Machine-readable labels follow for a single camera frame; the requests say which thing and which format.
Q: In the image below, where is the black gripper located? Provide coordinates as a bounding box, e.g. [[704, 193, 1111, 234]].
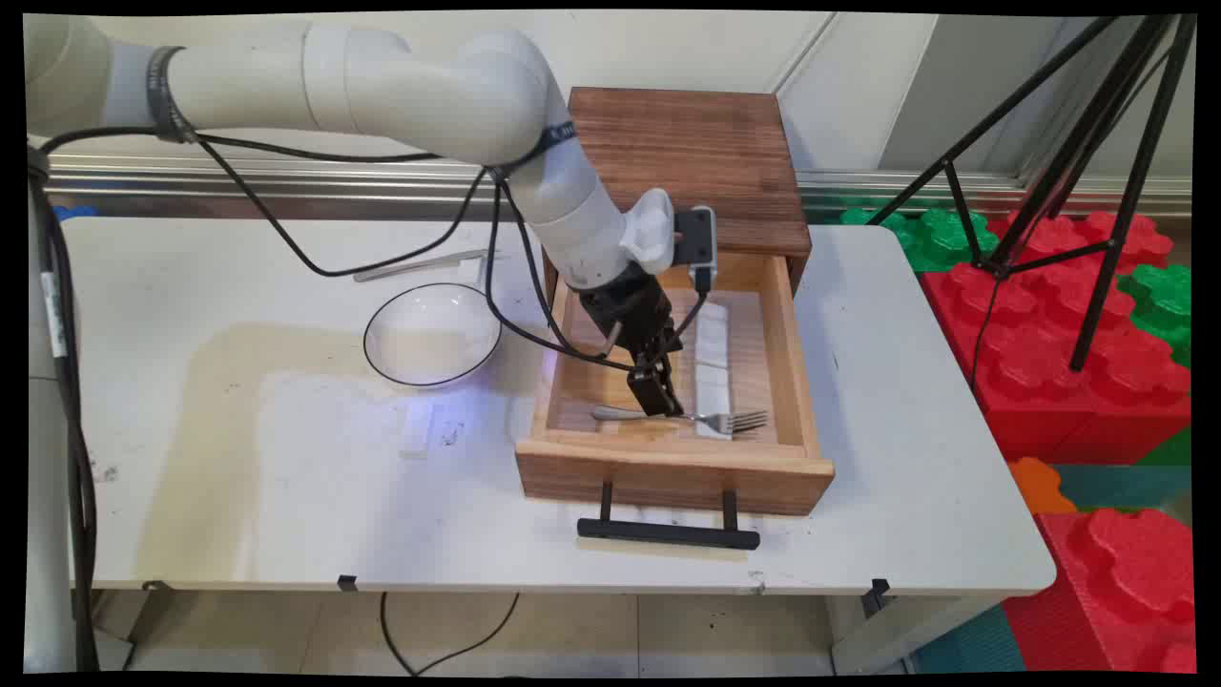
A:
[[579, 262, 685, 419]]

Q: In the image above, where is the silver metal fork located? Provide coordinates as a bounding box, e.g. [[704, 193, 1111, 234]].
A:
[[590, 405, 770, 438]]

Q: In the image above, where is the silver metal knife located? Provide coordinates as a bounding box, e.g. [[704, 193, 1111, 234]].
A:
[[353, 249, 503, 283]]

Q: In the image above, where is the light wooden drawer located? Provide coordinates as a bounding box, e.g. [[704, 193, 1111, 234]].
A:
[[515, 243, 837, 518]]

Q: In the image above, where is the dark wooden cabinet housing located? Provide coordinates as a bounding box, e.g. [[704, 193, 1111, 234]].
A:
[[540, 86, 814, 306]]

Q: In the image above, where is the white bowl with black rim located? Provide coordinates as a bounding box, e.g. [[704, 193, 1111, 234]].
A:
[[362, 281, 504, 390]]

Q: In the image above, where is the green foam block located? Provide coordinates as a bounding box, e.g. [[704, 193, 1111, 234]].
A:
[[838, 207, 1001, 274], [1116, 262, 1193, 370]]

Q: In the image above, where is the grey table leg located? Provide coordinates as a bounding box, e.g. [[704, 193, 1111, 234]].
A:
[[828, 593, 1007, 677]]

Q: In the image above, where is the large red foam block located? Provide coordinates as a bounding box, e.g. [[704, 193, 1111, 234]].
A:
[[918, 210, 1193, 466]]

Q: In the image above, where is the orange foam block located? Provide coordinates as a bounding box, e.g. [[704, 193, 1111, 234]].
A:
[[1007, 457, 1079, 517]]

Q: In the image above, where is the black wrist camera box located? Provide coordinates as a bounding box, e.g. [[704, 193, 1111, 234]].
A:
[[673, 205, 718, 292]]

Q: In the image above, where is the black metal drawer handle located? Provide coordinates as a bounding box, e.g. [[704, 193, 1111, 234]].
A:
[[576, 480, 762, 552]]

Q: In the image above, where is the aluminium wall rail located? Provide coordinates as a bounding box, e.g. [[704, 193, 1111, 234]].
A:
[[43, 153, 1193, 222]]

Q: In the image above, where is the black cable on floor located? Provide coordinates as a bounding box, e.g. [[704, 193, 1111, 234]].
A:
[[380, 592, 521, 677]]

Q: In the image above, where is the black camera tripod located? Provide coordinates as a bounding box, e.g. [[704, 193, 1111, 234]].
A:
[[863, 14, 1198, 373]]

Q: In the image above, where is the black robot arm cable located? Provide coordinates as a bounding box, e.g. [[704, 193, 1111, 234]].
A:
[[27, 119, 712, 674]]

